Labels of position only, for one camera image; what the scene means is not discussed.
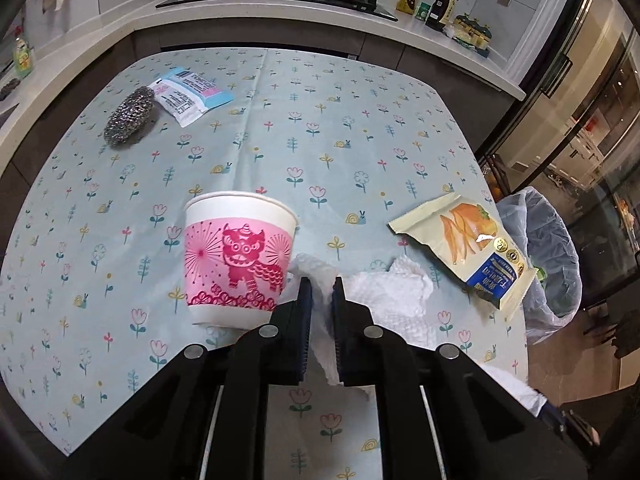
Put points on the green dish soap bottle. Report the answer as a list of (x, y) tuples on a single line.
[(22, 54)]

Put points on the dark soy sauce bottle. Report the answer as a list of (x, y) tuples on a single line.
[(440, 13)]

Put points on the green lidded spice jar set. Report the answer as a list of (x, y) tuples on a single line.
[(469, 33)]

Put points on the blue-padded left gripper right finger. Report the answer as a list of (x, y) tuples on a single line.
[(350, 319)]

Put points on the dark scrubber on counter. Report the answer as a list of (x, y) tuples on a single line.
[(8, 88)]

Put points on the cream dried fruit snack bag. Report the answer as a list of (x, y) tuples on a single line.
[(474, 245)]

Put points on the trash bin with liner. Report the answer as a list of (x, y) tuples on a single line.
[(555, 294)]

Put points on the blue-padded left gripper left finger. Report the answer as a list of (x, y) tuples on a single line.
[(290, 354)]

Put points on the floral tablecloth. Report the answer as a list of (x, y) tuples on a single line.
[(97, 344)]

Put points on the small green jar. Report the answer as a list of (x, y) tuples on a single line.
[(423, 11)]

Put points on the glass sliding door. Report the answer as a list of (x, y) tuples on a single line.
[(576, 140)]

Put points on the white paper towel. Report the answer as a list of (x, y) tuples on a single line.
[(397, 299)]

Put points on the steel wool scrubber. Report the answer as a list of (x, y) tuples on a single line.
[(130, 116)]

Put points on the pink lion paper cup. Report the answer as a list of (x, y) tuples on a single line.
[(236, 250)]

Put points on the blue pink wipes packet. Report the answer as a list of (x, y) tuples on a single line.
[(187, 96)]

